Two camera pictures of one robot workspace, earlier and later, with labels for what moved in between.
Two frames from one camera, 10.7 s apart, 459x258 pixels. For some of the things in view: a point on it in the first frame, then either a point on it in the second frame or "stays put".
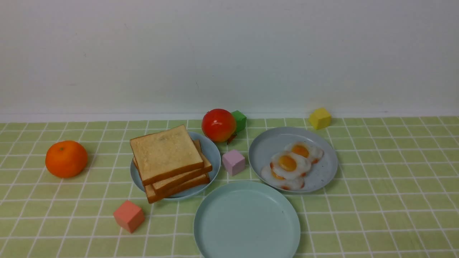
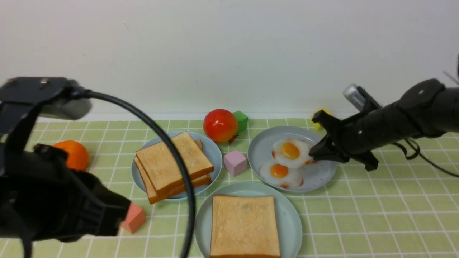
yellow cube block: [320, 118] stays put
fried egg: [287, 165] -> [287, 149]
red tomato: [218, 125] stays put
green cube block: [240, 120] stays put
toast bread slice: [165, 155] -> [244, 227]
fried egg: [292, 182] stays put
